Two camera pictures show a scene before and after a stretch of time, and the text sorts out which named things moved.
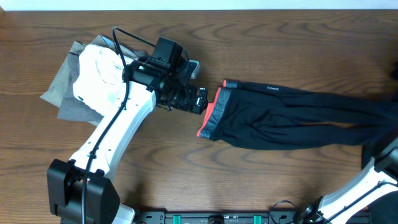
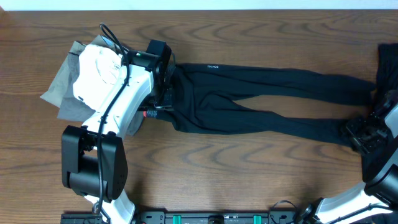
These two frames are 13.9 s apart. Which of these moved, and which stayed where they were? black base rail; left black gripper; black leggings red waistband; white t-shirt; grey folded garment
Moved: black leggings red waistband; left black gripper
Stayed: black base rail; white t-shirt; grey folded garment
